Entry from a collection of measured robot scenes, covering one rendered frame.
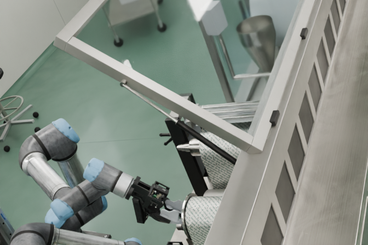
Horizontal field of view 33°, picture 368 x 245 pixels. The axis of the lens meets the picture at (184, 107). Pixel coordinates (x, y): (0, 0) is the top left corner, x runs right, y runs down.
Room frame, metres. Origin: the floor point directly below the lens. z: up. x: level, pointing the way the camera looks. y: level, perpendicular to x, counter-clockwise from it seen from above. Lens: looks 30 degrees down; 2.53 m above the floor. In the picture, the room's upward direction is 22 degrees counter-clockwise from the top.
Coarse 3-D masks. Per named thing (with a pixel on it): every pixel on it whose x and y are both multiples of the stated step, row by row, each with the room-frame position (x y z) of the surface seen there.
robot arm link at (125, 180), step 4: (120, 176) 1.65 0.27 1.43; (124, 176) 1.65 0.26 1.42; (128, 176) 1.65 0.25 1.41; (120, 180) 1.63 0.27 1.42; (124, 180) 1.63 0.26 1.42; (128, 180) 1.63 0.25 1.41; (132, 180) 1.64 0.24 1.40; (116, 184) 1.63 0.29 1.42; (120, 184) 1.62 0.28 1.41; (124, 184) 1.62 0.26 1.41; (128, 184) 1.62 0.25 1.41; (132, 184) 1.63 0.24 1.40; (116, 188) 1.62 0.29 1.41; (120, 188) 1.62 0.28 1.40; (124, 188) 1.62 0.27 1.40; (128, 188) 1.62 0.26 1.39; (112, 192) 1.64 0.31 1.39; (116, 192) 1.62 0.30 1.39; (120, 192) 1.62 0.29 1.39; (124, 192) 1.61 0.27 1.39; (120, 196) 1.62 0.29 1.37; (124, 196) 1.62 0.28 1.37
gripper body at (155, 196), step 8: (136, 184) 1.61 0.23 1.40; (144, 184) 1.61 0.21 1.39; (152, 184) 1.62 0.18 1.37; (160, 184) 1.62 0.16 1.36; (128, 192) 1.61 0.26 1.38; (136, 192) 1.62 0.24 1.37; (144, 192) 1.60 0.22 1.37; (152, 192) 1.59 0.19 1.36; (160, 192) 1.60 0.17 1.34; (168, 192) 1.61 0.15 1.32; (144, 200) 1.61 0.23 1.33; (152, 200) 1.58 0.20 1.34; (160, 200) 1.58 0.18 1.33; (144, 208) 1.59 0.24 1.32; (152, 208) 1.59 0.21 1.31
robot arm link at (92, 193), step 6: (84, 180) 1.74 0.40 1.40; (84, 186) 1.71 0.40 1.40; (90, 186) 1.71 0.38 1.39; (84, 192) 1.69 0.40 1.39; (90, 192) 1.69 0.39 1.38; (96, 192) 1.70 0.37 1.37; (102, 192) 1.71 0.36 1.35; (108, 192) 1.74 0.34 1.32; (90, 198) 1.69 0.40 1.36; (96, 198) 1.70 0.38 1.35
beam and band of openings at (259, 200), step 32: (320, 0) 1.83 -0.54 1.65; (320, 32) 1.74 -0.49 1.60; (320, 64) 1.68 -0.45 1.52; (288, 96) 1.37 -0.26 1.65; (320, 96) 1.61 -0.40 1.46; (288, 128) 1.30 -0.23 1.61; (256, 160) 1.16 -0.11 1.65; (288, 160) 1.25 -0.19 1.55; (224, 192) 1.10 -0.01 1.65; (256, 192) 1.05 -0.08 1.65; (288, 192) 1.20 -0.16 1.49; (224, 224) 1.00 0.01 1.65; (256, 224) 1.00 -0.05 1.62; (288, 224) 1.14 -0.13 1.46
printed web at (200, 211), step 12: (204, 132) 1.74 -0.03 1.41; (204, 144) 1.70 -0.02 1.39; (216, 144) 1.68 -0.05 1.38; (228, 144) 1.66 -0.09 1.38; (204, 156) 1.69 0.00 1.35; (216, 156) 1.67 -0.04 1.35; (216, 168) 1.68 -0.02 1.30; (228, 168) 1.66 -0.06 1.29; (216, 180) 1.69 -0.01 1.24; (228, 180) 1.67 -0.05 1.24; (192, 204) 1.53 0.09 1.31; (204, 204) 1.51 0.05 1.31; (216, 204) 1.49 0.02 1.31; (192, 216) 1.50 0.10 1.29; (204, 216) 1.47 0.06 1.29; (192, 228) 1.48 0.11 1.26; (204, 228) 1.46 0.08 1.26; (192, 240) 1.49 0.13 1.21; (204, 240) 1.47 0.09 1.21
